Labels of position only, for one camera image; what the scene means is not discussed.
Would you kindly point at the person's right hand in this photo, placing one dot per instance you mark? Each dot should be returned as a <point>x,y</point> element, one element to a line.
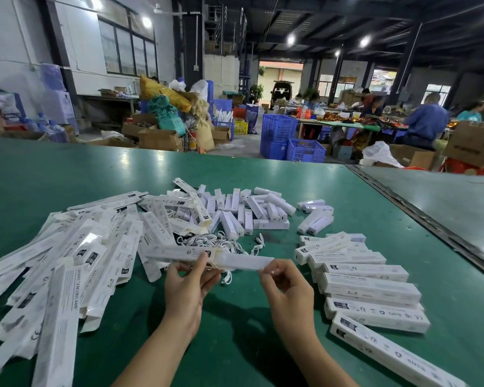
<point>292,306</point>

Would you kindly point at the person's left hand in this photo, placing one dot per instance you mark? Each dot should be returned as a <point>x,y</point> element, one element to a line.
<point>185,294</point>

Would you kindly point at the person's right thumb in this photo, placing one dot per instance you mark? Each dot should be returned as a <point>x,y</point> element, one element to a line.
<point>265,278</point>

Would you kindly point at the person's left thumb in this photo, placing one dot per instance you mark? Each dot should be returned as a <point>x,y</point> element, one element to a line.
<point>201,265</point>

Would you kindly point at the white lamp bar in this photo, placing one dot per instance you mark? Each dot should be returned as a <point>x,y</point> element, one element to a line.
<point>246,262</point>

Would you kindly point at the long white printed carton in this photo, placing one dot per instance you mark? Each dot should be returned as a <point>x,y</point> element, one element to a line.
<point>173,253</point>

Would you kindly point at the person's right forearm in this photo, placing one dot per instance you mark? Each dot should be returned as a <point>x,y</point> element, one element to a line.
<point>318,366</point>

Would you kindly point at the person's left forearm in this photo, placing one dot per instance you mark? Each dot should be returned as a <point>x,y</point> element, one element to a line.
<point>157,358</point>

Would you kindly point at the pile of short white lamps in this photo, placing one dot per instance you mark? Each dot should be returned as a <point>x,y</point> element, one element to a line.
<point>234,213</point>

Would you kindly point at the stack of packed white cartons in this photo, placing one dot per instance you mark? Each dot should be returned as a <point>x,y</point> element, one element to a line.
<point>367,286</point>

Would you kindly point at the pile of flat white cartons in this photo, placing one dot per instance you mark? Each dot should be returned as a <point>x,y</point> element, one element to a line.
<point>72,261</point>

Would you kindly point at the brown paper sack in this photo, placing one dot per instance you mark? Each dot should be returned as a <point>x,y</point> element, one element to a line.
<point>205,134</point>

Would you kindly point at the small cardboard box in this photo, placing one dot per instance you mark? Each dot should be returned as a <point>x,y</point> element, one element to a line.
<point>221,134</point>

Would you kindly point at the open brown cardboard box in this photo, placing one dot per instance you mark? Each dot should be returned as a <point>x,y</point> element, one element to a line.
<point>159,140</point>

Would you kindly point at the low blue plastic crate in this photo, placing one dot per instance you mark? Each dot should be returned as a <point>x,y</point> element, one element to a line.
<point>305,151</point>

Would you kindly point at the yellow plastic crate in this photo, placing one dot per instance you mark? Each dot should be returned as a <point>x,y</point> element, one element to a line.
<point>241,128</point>

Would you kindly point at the tall blue plastic crate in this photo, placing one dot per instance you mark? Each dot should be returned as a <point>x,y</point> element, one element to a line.
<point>278,128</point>

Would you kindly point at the green sack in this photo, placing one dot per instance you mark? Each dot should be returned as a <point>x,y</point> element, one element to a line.
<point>167,114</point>

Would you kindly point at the blue woven bag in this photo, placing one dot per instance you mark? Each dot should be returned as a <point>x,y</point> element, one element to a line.
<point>252,118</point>

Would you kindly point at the white plastic bag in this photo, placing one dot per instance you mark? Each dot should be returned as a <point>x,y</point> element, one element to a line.
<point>379,153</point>

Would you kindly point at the yellow sack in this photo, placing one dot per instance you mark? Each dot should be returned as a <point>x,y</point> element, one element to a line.
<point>165,94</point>

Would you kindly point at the cluttered work table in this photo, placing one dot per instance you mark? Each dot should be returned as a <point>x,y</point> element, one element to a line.
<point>347,122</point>

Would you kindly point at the green potted plant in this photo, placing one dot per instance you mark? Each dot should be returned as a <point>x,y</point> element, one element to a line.
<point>257,92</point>

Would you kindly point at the dark van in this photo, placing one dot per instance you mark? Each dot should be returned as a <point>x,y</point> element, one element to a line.
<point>281,93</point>

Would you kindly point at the stack of white blue boxes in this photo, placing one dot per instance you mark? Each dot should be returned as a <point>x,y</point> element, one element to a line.
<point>58,100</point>

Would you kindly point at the dark framed window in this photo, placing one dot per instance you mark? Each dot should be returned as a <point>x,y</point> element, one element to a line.
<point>125,48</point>

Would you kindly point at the round ceiling lamp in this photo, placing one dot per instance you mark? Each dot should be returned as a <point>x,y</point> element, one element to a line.
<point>146,22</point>
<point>291,39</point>
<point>364,41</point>

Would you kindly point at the large cardboard box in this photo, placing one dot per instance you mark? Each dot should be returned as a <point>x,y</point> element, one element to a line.
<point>474,143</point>

